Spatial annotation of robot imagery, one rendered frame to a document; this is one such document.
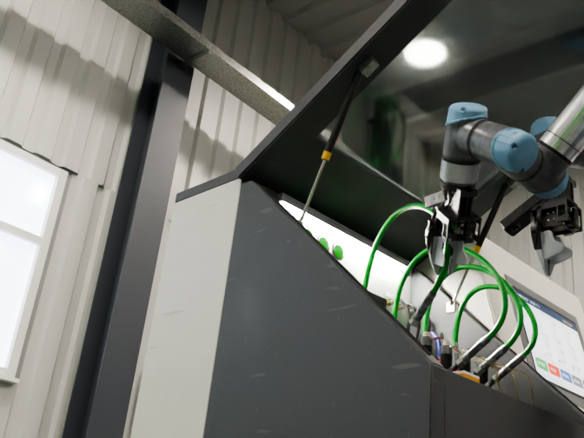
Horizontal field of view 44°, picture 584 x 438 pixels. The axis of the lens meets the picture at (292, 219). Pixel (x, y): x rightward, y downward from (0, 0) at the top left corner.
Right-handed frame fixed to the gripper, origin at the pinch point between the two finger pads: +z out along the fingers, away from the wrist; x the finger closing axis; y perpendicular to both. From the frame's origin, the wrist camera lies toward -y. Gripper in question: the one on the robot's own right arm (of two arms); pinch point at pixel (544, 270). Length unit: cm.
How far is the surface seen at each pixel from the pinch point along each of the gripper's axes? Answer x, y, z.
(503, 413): -12.3, -3.0, 31.6
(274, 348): -35, -42, 21
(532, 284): 67, -37, -25
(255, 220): -35, -53, -11
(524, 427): -4.6, -3.0, 32.7
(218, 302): -35, -62, 8
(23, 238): 61, -427, -125
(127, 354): 145, -395, -57
